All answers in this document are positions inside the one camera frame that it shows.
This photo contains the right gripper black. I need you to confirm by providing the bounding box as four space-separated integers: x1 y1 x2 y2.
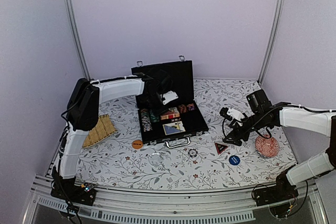
223 111 265 146

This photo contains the red playing card deck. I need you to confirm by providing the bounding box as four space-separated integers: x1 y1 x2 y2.
160 107 180 121

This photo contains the black poker set case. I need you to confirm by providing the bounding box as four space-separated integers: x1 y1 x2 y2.
131 56 208 145

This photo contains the blue playing card deck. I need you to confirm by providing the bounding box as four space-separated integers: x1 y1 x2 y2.
163 121 185 135

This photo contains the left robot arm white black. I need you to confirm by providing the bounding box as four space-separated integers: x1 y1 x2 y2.
52 71 179 200

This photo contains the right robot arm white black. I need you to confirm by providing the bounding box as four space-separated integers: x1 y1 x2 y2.
220 89 335 201

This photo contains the green blue poker chip row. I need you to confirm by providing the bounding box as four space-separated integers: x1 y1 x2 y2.
149 110 161 123

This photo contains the red patterned bowl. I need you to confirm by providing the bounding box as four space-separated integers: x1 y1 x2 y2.
255 135 280 158

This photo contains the blue orange poker chip row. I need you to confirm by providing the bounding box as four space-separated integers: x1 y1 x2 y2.
140 109 152 132

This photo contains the blue round dealer button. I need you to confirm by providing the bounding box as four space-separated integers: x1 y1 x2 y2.
229 155 240 166

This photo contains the black triangular all-in button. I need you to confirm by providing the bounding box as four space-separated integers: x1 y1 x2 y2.
215 142 228 155

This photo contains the orange round dealer button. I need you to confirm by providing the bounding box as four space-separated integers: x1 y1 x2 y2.
132 140 143 150

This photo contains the woven bamboo tray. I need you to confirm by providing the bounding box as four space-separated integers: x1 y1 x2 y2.
82 114 117 148

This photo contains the floral table cloth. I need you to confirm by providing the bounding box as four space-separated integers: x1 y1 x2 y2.
75 79 296 190

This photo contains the clear plastic round lid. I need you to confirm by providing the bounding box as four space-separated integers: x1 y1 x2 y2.
148 152 163 166

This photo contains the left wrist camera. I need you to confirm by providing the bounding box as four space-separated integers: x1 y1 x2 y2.
161 91 179 105

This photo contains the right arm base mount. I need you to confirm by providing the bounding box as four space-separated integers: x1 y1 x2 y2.
251 183 299 219

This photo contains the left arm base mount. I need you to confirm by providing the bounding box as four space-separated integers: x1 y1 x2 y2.
50 180 97 206

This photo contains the right aluminium frame post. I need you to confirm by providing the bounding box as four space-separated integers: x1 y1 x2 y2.
258 0 285 86

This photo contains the aluminium frame post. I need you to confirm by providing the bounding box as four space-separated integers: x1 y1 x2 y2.
64 0 91 80
258 0 285 86

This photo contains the left aluminium frame post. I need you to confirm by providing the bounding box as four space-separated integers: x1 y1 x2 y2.
64 0 91 80

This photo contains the front aluminium rail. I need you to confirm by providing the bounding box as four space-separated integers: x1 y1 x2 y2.
22 176 331 223

